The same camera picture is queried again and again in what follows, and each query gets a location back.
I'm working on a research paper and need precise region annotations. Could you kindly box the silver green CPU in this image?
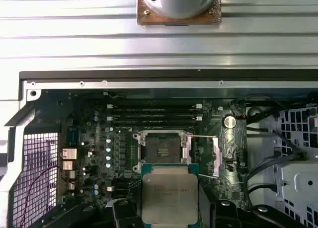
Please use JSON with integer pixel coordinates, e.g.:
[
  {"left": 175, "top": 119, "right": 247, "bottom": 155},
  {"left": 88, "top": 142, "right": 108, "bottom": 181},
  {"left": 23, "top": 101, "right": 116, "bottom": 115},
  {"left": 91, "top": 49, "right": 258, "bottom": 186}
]
[{"left": 140, "top": 162, "right": 201, "bottom": 225}]

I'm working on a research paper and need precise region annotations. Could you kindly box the green motherboard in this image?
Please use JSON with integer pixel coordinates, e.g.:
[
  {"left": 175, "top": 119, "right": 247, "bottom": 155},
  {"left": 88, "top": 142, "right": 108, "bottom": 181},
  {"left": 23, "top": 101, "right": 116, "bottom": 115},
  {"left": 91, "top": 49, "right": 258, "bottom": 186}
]
[{"left": 41, "top": 88, "right": 248, "bottom": 214}]

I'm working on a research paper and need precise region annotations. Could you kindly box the RAM slot with black clips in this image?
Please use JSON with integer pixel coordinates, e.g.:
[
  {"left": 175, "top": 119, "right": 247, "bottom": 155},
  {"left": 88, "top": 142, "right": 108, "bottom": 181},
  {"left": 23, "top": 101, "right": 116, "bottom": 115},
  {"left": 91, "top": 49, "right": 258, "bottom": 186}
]
[
  {"left": 110, "top": 121, "right": 197, "bottom": 130},
  {"left": 110, "top": 108, "right": 197, "bottom": 114}
]

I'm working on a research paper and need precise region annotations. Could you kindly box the grey cable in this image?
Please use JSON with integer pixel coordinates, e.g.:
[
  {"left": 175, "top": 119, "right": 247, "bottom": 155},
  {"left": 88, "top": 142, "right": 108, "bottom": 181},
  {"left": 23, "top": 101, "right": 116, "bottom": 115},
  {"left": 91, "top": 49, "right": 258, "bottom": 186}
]
[{"left": 247, "top": 153, "right": 306, "bottom": 179}]

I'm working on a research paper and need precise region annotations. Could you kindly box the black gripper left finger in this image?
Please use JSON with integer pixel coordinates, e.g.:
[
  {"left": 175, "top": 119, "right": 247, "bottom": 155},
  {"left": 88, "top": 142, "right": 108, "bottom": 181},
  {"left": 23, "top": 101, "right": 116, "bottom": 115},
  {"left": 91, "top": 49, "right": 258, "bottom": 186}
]
[{"left": 31, "top": 200, "right": 144, "bottom": 228}]

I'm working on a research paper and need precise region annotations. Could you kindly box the black silver PC case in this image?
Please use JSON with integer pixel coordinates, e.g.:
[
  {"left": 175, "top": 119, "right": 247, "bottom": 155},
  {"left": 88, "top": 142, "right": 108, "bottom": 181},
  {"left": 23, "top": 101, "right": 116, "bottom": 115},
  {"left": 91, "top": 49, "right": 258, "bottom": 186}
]
[{"left": 0, "top": 69, "right": 318, "bottom": 228}]

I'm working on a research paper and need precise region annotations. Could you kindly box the black cable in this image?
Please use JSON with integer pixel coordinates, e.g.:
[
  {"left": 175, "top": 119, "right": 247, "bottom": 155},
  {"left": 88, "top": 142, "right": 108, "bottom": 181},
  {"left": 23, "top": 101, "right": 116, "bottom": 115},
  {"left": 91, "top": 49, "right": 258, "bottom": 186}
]
[{"left": 244, "top": 183, "right": 278, "bottom": 214}]

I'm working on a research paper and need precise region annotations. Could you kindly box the black CPU socket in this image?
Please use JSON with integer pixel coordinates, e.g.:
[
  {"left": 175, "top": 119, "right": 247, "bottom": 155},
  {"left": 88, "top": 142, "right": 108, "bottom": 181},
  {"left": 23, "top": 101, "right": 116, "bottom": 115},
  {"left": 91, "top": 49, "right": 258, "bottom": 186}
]
[{"left": 131, "top": 129, "right": 194, "bottom": 175}]

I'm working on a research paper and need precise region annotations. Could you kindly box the RAM slot with white clips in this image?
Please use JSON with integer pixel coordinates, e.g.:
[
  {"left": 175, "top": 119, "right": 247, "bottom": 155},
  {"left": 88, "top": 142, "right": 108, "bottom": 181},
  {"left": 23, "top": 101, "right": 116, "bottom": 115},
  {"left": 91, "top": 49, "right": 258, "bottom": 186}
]
[
  {"left": 106, "top": 103, "right": 202, "bottom": 109},
  {"left": 106, "top": 115, "right": 202, "bottom": 122}
]

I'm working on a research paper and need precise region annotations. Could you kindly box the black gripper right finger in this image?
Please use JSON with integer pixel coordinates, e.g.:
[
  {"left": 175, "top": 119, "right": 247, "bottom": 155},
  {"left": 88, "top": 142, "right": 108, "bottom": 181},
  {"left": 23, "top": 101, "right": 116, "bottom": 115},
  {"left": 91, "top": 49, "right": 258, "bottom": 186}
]
[{"left": 210, "top": 199, "right": 309, "bottom": 228}]

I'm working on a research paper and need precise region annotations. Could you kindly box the round coin battery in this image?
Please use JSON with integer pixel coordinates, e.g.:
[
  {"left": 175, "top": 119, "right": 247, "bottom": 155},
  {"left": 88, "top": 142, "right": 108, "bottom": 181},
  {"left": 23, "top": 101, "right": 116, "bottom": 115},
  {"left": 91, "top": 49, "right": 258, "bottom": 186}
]
[{"left": 222, "top": 115, "right": 236, "bottom": 129}]

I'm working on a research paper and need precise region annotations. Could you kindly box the silver perforated drive cage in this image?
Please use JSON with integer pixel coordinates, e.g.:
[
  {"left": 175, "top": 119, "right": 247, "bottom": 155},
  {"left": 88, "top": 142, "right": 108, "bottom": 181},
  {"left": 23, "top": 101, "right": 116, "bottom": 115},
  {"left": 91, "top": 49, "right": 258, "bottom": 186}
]
[{"left": 273, "top": 106, "right": 318, "bottom": 228}]

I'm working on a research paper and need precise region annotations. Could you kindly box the square brown base plate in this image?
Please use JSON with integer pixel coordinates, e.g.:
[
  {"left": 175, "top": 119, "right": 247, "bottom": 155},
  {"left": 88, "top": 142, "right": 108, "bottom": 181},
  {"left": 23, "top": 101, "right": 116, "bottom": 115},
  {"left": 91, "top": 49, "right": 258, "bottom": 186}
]
[{"left": 136, "top": 0, "right": 223, "bottom": 27}]

